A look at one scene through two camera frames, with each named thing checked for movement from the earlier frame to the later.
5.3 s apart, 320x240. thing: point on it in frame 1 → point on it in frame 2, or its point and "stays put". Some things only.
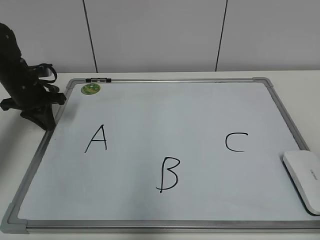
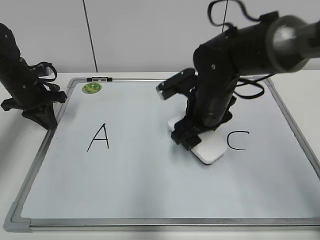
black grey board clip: (98, 80) stays put
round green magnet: (90, 89) stays put
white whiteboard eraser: (303, 168) → (212, 146)
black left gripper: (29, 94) stays put
